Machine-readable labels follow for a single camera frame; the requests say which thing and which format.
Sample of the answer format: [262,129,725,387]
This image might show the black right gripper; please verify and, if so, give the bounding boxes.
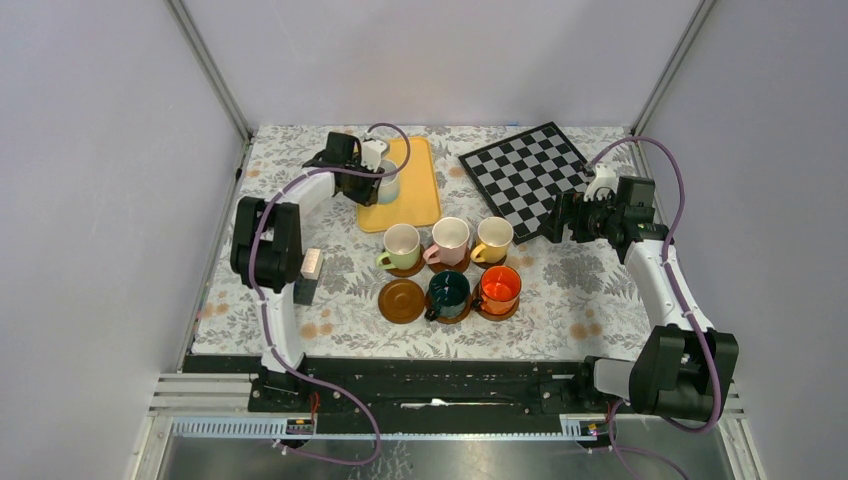
[536,191,622,244]

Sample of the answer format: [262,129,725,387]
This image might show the white mug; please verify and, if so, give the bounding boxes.
[377,159,400,205]

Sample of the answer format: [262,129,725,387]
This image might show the yellow plastic tray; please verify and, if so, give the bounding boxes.
[357,136,442,233]

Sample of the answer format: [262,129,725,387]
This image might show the pink mug back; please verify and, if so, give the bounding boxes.
[376,224,421,270]

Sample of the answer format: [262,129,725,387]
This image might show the pink mug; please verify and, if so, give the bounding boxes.
[423,217,470,266]
[376,224,421,270]

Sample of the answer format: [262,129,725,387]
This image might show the black and white chessboard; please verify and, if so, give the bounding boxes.
[458,122,589,245]

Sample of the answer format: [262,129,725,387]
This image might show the brown coaster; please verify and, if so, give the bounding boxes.
[377,278,425,324]
[472,301,520,322]
[386,256,426,278]
[428,255,472,274]
[424,293,472,325]

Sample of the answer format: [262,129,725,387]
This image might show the pink mug front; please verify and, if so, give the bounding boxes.
[423,217,470,266]

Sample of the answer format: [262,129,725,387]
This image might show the cream yellow mug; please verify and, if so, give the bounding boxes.
[471,217,514,264]

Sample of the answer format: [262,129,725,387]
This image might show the orange cup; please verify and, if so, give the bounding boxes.
[472,266,522,314]

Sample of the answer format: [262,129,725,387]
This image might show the dark walnut wooden coaster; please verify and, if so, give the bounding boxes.
[472,255,508,269]

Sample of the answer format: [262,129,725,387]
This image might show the dark green mug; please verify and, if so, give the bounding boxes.
[427,271,471,317]

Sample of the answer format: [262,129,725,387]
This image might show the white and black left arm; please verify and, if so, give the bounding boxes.
[230,132,390,411]

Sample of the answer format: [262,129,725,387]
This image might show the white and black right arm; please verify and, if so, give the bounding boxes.
[543,176,739,432]

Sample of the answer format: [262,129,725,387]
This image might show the beige building block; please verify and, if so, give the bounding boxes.
[300,248,324,281]

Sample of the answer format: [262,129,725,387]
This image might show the grey building block baseplate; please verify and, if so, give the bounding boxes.
[293,276,319,306]

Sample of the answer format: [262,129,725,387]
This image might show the floral patterned tablecloth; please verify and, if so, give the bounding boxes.
[190,125,651,360]

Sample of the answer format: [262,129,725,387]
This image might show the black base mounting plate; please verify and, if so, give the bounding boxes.
[183,355,615,436]

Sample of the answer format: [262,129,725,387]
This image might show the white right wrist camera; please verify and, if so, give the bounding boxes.
[584,165,618,202]

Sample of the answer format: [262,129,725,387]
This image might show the aluminium frame rail right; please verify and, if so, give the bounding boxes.
[629,0,718,135]

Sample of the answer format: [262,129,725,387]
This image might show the aluminium frame rail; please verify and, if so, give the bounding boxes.
[164,0,253,142]
[629,0,718,135]

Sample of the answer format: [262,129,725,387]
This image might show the aluminium frame rail left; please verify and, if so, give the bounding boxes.
[164,0,253,142]

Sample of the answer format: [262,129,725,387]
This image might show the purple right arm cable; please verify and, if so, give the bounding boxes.
[586,135,723,480]

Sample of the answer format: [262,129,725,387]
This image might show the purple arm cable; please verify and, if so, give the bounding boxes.
[246,122,412,466]
[586,135,723,480]

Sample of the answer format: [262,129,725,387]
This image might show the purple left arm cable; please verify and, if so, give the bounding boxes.
[246,122,412,466]

